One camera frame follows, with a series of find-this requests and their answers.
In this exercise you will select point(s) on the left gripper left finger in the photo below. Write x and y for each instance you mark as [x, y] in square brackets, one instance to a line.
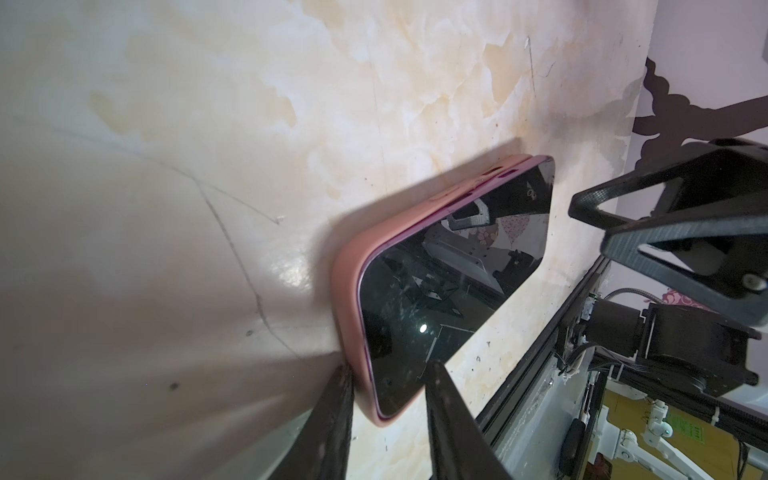
[321, 449]

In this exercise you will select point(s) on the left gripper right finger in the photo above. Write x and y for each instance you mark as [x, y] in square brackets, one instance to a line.
[458, 449]

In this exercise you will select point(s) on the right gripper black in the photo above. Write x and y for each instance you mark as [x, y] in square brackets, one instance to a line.
[719, 261]

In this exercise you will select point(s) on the black phone purple edge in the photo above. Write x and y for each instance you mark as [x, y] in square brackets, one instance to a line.
[426, 292]

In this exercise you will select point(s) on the pink phone case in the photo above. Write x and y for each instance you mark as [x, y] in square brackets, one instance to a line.
[351, 261]

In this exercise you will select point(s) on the black base frame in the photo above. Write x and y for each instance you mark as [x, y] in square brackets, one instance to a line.
[572, 409]

